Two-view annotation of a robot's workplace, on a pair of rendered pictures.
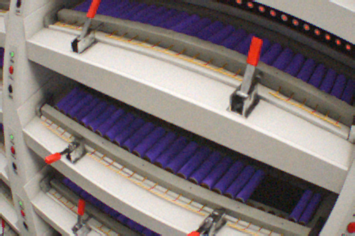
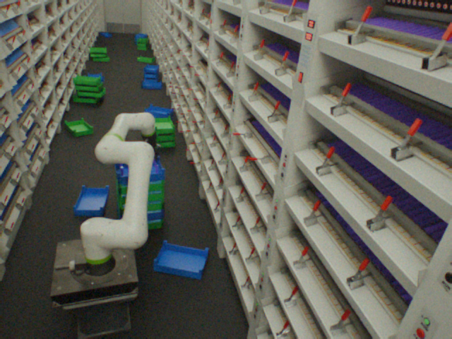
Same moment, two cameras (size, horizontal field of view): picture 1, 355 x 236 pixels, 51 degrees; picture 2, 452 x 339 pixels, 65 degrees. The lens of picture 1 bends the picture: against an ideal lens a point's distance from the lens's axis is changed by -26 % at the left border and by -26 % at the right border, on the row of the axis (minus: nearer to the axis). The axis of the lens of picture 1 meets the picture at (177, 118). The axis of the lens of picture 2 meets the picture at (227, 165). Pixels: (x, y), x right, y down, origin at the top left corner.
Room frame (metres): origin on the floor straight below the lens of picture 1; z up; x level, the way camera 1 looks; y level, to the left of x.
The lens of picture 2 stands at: (-0.62, -0.88, 1.63)
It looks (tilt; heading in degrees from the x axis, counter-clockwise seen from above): 28 degrees down; 43
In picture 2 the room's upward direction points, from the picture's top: 6 degrees clockwise
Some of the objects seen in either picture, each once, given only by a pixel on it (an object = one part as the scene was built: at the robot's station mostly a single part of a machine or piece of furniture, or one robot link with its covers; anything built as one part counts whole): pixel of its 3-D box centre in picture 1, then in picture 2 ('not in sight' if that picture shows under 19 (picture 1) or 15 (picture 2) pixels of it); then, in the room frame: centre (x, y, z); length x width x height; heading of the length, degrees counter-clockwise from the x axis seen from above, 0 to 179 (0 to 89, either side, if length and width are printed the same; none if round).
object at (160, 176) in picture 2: not in sight; (139, 169); (0.50, 0.94, 0.44); 0.30 x 0.20 x 0.08; 156
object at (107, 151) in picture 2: not in sight; (109, 149); (0.15, 0.64, 0.81); 0.18 x 0.13 x 0.12; 49
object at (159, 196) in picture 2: not in sight; (140, 189); (0.50, 0.94, 0.28); 0.30 x 0.20 x 0.08; 156
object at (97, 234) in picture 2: not in sight; (99, 239); (-0.06, 0.37, 0.51); 0.16 x 0.13 x 0.19; 139
